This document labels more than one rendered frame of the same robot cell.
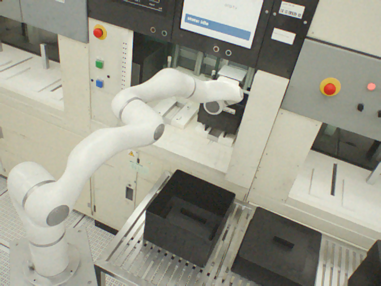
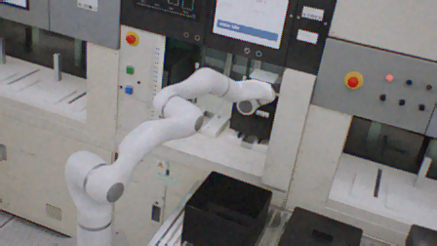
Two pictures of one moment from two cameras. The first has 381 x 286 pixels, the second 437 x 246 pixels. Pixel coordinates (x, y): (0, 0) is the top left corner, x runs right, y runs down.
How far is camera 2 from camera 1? 73 cm
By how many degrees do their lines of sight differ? 9
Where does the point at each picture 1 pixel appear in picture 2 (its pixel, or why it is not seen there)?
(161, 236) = (200, 232)
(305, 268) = not seen: outside the picture
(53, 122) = (71, 136)
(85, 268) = not seen: outside the picture
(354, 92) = (376, 84)
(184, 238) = (223, 229)
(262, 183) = (300, 184)
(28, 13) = (57, 21)
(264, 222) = (302, 219)
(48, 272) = not seen: outside the picture
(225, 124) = (259, 129)
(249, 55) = (278, 56)
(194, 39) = (226, 42)
